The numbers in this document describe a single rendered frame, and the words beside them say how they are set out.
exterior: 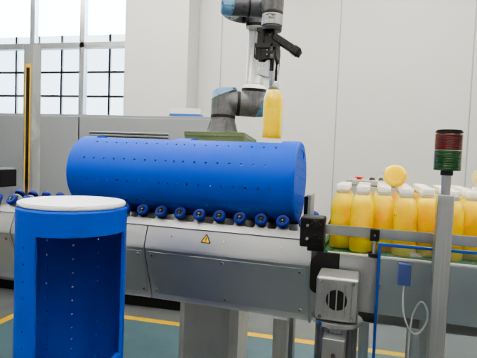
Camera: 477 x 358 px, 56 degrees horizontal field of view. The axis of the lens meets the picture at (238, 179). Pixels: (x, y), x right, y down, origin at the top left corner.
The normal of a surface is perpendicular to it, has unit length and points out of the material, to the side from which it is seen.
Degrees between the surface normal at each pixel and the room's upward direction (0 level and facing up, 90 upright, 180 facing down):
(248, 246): 71
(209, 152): 50
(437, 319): 90
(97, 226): 90
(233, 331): 90
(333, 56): 90
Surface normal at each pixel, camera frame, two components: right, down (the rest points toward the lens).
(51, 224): 0.00, 0.05
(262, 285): -0.28, 0.38
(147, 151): -0.21, -0.58
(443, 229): -0.29, 0.04
